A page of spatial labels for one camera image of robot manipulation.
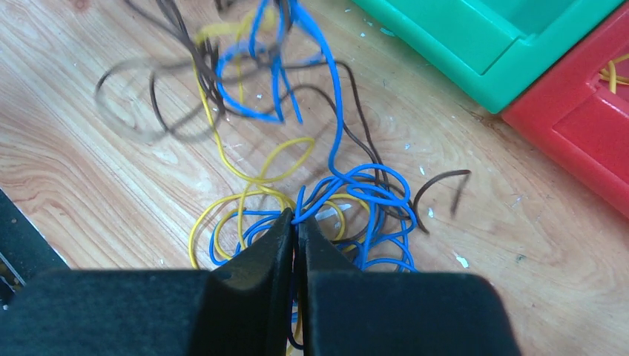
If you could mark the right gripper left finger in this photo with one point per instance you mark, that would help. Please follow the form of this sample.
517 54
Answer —
240 308

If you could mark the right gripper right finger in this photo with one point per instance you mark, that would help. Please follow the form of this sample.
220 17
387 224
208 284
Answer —
347 311

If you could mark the red plastic bin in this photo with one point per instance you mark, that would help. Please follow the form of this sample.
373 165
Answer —
572 116

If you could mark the green plastic bin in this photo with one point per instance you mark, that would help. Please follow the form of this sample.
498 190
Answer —
492 50

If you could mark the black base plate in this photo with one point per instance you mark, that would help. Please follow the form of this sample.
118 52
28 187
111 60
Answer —
25 253

